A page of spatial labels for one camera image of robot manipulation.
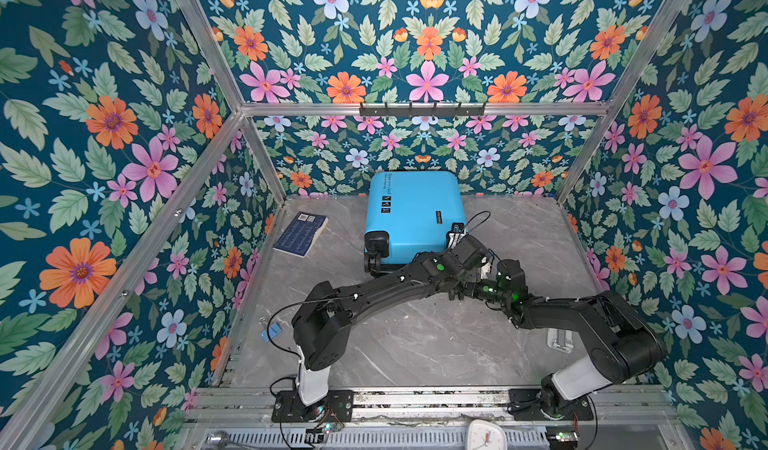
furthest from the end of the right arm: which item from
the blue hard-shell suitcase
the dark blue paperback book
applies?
the dark blue paperback book

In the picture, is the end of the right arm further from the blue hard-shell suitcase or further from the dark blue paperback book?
the dark blue paperback book

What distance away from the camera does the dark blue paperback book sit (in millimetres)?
1061
